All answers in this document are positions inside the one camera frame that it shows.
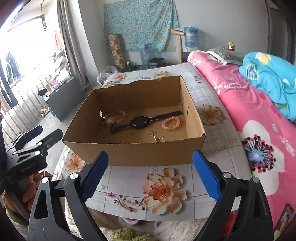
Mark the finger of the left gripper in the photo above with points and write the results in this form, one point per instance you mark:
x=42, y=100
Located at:
x=43, y=145
x=22, y=139

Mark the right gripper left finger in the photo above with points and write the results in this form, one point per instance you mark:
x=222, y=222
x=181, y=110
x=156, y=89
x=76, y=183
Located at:
x=47, y=220

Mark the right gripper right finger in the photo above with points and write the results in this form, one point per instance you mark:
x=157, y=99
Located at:
x=241, y=211

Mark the black wristwatch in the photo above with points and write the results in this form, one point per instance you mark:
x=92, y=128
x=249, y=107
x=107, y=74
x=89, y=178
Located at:
x=143, y=121

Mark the dark grey cabinet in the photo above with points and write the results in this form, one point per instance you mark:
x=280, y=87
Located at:
x=64, y=99

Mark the green plush toy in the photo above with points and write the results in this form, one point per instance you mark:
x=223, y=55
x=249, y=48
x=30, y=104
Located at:
x=127, y=234

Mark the pink floral quilt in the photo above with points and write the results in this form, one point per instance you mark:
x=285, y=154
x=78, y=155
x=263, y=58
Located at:
x=267, y=137

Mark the grey curtain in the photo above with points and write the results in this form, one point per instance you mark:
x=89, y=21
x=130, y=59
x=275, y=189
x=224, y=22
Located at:
x=74, y=59

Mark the brown cardboard box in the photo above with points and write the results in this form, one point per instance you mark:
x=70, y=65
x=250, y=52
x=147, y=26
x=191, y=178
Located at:
x=88, y=133

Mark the white plastic bag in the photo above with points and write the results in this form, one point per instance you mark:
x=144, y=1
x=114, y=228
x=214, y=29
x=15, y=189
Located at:
x=106, y=74

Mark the patterned roll tube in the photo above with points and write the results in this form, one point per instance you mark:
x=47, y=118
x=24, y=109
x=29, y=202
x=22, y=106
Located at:
x=117, y=52

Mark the blue cartoon blanket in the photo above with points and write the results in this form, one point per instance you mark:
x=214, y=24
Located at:
x=273, y=76

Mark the dark pot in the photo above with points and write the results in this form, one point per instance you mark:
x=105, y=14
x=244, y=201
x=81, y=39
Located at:
x=156, y=63

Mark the small figurine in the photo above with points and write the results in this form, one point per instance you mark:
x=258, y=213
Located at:
x=231, y=46

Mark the wooden chair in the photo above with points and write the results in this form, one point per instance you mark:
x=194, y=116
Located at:
x=179, y=34

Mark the blue water bottle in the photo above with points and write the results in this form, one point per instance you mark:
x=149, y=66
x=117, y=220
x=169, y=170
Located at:
x=191, y=37

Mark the teal floral wall cloth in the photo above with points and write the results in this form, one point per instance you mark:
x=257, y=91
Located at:
x=140, y=23

